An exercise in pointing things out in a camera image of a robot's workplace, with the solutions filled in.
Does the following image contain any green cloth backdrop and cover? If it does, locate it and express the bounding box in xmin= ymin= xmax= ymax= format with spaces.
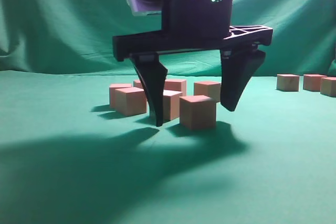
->
xmin=1 ymin=0 xmax=335 ymax=223

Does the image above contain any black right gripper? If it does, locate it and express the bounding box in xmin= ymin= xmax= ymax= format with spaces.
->
xmin=112 ymin=0 xmax=272 ymax=126

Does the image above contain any pink cube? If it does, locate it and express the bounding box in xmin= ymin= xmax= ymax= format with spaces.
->
xmin=115 ymin=87 xmax=147 ymax=116

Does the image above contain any pink cube placed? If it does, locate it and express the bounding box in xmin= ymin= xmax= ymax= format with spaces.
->
xmin=194 ymin=81 xmax=221 ymax=102
xmin=133 ymin=79 xmax=144 ymax=89
xmin=109 ymin=83 xmax=132 ymax=108
xmin=164 ymin=79 xmax=187 ymax=96

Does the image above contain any pink cube column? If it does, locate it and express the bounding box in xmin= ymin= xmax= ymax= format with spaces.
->
xmin=276 ymin=74 xmax=300 ymax=92
xmin=163 ymin=90 xmax=183 ymax=121
xmin=320 ymin=77 xmax=336 ymax=97
xmin=303 ymin=74 xmax=327 ymax=92
xmin=179 ymin=95 xmax=216 ymax=131

